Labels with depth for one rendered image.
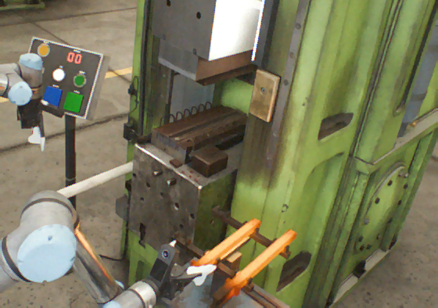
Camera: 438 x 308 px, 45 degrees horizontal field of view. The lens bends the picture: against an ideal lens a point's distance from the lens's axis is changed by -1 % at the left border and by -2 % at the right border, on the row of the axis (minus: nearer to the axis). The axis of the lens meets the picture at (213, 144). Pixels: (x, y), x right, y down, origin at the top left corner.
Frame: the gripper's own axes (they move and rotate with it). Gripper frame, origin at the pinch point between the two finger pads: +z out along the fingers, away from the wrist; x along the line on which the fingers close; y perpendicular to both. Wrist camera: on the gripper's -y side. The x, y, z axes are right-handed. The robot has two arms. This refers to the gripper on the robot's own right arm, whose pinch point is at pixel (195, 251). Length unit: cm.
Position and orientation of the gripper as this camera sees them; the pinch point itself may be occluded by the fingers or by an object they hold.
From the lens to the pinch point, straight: 155.3
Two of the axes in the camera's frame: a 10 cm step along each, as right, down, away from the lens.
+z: 6.1, -3.2, 7.3
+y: -1.3, 8.6, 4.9
